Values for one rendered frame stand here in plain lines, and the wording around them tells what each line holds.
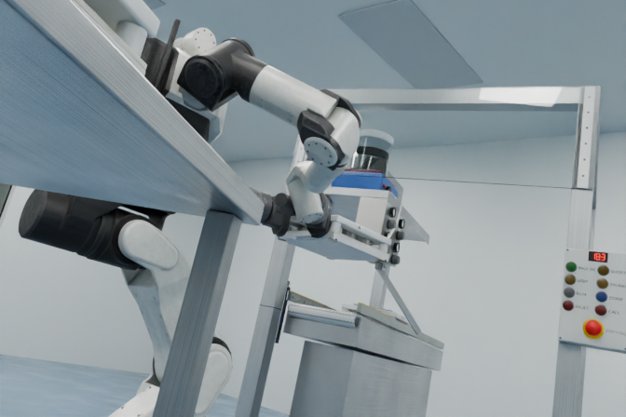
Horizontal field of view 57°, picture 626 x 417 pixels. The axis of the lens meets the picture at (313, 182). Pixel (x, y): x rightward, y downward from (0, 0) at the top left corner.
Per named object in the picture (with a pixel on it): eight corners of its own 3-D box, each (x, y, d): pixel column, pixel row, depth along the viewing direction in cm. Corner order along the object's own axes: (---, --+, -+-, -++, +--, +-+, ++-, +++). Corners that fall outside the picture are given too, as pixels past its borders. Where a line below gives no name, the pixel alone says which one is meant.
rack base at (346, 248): (330, 259, 192) (332, 252, 192) (387, 262, 174) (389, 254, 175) (276, 237, 176) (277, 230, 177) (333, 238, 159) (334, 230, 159)
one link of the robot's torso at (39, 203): (31, 238, 110) (61, 153, 115) (9, 237, 120) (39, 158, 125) (157, 275, 128) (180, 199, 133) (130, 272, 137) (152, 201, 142)
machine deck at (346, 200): (387, 201, 205) (388, 190, 206) (292, 194, 222) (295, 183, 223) (428, 244, 258) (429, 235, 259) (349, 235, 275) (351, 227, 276)
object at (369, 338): (356, 347, 196) (361, 317, 198) (282, 332, 208) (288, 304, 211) (440, 370, 306) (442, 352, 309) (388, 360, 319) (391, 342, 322)
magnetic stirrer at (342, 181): (383, 192, 210) (387, 169, 212) (330, 188, 220) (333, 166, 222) (399, 208, 227) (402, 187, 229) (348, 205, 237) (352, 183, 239)
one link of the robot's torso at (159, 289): (203, 415, 131) (102, 240, 118) (163, 399, 144) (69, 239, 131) (249, 369, 141) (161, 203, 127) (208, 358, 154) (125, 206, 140)
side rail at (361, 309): (360, 313, 197) (361, 303, 198) (356, 312, 198) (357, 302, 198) (443, 349, 309) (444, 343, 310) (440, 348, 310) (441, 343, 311)
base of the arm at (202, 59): (235, 95, 116) (201, 47, 114) (197, 123, 124) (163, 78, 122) (269, 72, 128) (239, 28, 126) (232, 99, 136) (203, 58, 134)
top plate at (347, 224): (333, 244, 193) (334, 238, 194) (391, 246, 175) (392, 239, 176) (278, 222, 178) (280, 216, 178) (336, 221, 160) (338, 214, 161)
